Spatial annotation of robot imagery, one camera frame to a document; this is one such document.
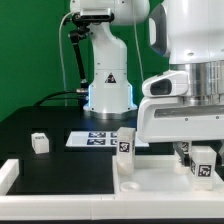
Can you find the white sheet with tags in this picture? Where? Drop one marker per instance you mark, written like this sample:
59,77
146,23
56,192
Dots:
103,139

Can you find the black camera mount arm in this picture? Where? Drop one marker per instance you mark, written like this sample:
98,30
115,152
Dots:
80,33

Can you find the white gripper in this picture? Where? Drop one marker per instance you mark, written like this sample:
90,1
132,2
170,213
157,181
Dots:
168,120

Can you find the white square table top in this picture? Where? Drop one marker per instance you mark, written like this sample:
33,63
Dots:
156,174

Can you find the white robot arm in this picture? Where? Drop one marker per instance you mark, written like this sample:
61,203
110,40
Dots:
189,33

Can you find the grey camera on mount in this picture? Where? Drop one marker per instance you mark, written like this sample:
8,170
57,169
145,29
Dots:
101,13

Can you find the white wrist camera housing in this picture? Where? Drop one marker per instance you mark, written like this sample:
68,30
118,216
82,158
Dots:
170,83

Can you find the white U-shaped obstacle fence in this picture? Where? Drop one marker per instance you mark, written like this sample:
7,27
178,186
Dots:
119,205

